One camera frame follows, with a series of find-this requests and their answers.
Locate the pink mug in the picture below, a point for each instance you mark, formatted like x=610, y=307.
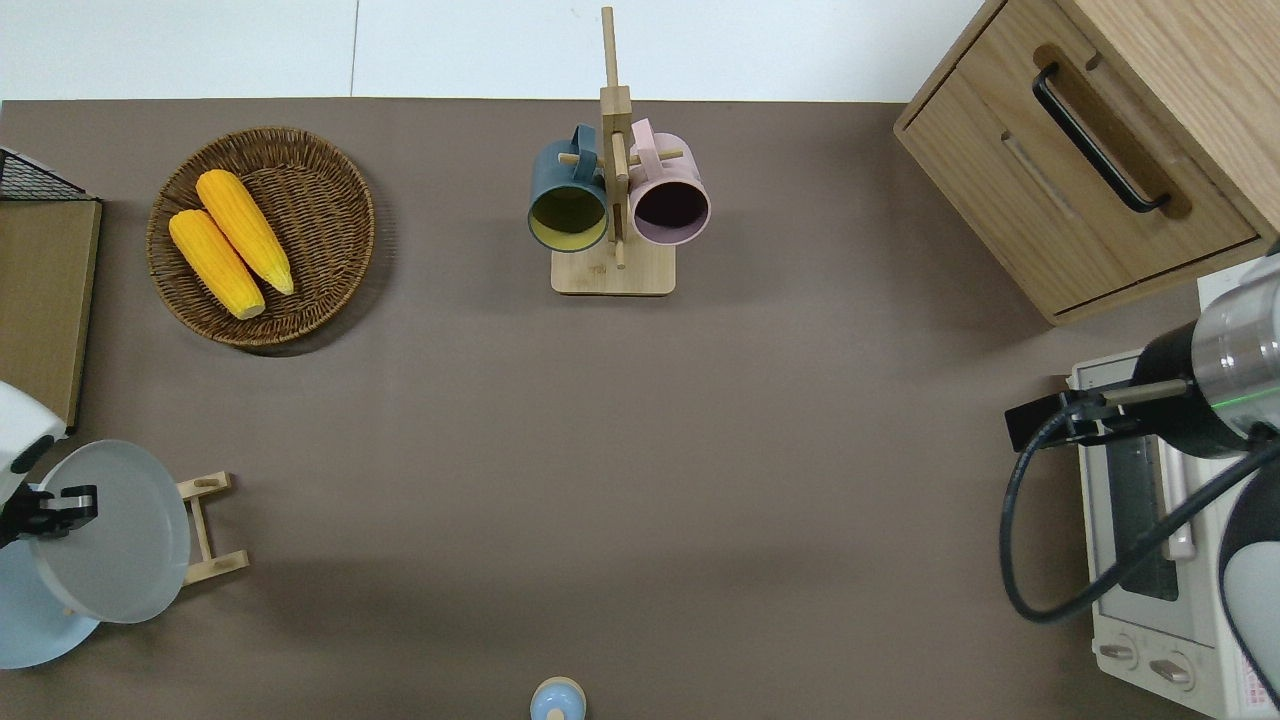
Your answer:
x=680, y=175

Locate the brown wicker basket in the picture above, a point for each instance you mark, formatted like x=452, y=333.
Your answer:
x=320, y=220

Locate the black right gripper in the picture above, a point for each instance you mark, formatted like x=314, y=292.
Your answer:
x=1175, y=400

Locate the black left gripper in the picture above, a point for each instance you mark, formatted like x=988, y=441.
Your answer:
x=18, y=515

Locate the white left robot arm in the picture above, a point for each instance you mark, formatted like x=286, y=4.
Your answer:
x=20, y=430

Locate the yellow corn cob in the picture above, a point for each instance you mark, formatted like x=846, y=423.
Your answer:
x=245, y=230
x=215, y=265

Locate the wooden mug tree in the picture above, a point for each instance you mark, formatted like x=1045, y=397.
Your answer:
x=615, y=275

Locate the dark blue mug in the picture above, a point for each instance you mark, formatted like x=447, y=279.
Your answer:
x=555, y=175

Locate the wooden plate rack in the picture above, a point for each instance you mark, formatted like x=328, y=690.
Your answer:
x=200, y=530

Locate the white toaster oven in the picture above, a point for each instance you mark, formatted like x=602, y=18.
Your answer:
x=1130, y=640

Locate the light blue plate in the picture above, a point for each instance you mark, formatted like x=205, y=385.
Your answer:
x=30, y=620

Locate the wooden cabinet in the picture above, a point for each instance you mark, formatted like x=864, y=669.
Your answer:
x=1000, y=150

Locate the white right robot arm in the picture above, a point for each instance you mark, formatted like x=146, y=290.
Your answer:
x=1255, y=580

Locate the gray plate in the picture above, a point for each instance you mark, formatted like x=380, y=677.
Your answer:
x=120, y=560

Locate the blue service bell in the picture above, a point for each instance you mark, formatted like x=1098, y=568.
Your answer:
x=558, y=702

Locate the brown table mat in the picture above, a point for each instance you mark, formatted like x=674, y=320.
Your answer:
x=640, y=450

